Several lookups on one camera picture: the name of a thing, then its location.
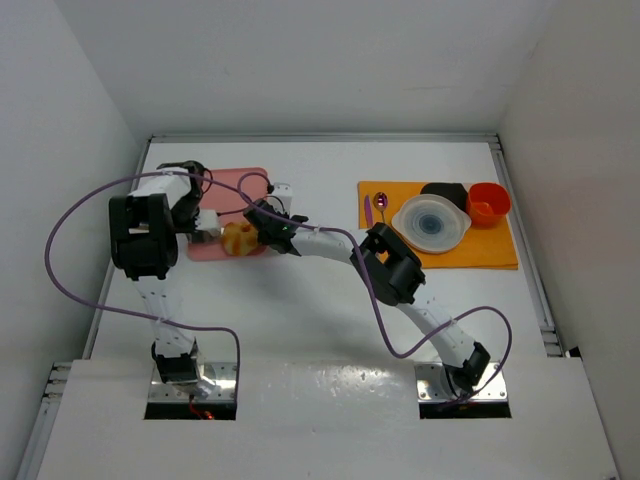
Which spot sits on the orange cup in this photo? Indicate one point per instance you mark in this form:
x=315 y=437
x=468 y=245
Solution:
x=487 y=204

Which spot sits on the metal cake server wooden handle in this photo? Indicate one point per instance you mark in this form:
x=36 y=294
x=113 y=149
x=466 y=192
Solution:
x=204 y=236

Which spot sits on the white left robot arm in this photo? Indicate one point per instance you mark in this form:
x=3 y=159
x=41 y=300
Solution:
x=144 y=228

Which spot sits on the white foam front panel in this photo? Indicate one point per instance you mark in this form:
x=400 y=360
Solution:
x=321 y=421

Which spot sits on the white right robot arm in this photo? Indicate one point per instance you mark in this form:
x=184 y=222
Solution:
x=392 y=274

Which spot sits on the pink cutting board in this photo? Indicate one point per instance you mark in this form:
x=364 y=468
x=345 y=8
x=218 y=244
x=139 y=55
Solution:
x=228 y=205

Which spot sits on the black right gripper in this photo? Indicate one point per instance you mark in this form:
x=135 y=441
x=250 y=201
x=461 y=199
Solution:
x=258 y=216

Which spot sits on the purple iridescent knife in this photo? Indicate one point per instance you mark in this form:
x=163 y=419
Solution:
x=368 y=211

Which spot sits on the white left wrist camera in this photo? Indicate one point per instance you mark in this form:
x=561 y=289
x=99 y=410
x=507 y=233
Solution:
x=208 y=221

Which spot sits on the clear glass plate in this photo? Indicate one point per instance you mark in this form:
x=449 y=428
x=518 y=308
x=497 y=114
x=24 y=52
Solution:
x=431 y=223

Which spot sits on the golden bread roll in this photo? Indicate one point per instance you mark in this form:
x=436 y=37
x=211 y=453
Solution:
x=239 y=239

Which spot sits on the purple iridescent spoon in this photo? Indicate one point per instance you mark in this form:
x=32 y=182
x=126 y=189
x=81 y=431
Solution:
x=380 y=202

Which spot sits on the orange placemat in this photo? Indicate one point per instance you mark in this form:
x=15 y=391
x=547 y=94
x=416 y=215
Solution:
x=483 y=248

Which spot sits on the black coaster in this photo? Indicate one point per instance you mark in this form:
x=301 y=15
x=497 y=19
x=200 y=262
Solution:
x=456 y=193

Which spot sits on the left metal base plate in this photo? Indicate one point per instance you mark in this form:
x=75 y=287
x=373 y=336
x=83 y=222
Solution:
x=217 y=385

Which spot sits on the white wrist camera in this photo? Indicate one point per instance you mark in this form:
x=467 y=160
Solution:
x=280 y=197
x=208 y=221

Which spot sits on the metal base plate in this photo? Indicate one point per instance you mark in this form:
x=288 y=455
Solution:
x=217 y=385
x=435 y=387

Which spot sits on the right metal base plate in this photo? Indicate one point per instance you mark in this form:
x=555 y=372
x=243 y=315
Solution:
x=435 y=387

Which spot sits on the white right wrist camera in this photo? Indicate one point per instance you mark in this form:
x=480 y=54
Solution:
x=280 y=197

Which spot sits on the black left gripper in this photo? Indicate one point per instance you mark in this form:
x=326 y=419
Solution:
x=201 y=235

